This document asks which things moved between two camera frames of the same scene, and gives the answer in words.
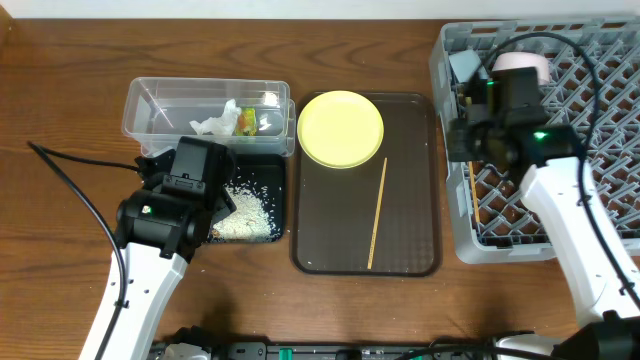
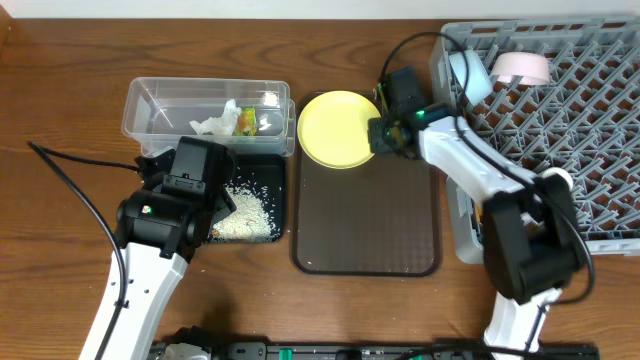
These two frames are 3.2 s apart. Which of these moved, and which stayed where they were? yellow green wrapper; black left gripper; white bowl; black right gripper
Moved: black right gripper
Stayed: black left gripper; white bowl; yellow green wrapper
